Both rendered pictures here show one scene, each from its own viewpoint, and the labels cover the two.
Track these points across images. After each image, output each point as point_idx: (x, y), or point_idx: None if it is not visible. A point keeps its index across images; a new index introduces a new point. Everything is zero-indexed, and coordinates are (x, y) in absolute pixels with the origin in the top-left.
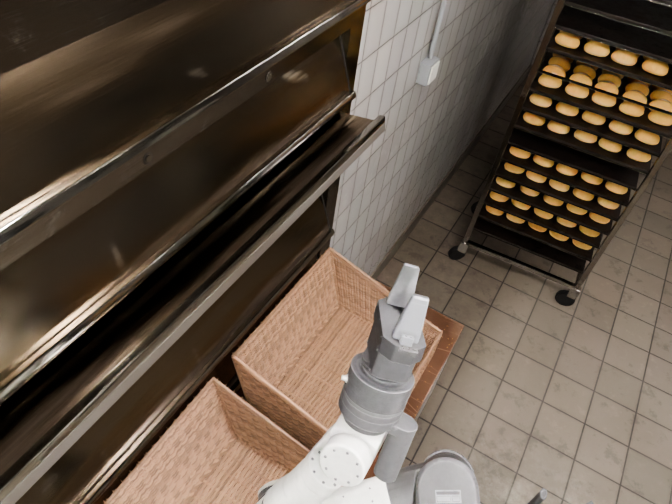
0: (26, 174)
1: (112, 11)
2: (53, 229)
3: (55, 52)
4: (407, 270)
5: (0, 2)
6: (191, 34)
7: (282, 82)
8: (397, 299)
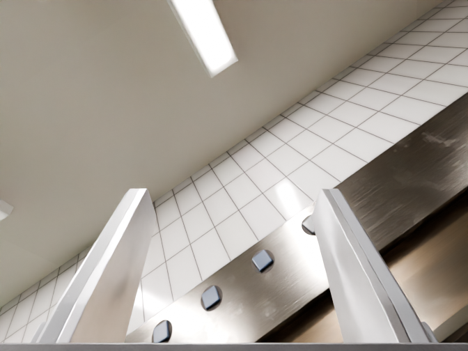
0: None
1: (321, 282)
2: None
3: (306, 322)
4: (317, 220)
5: (256, 298)
6: (415, 276)
7: None
8: (355, 332)
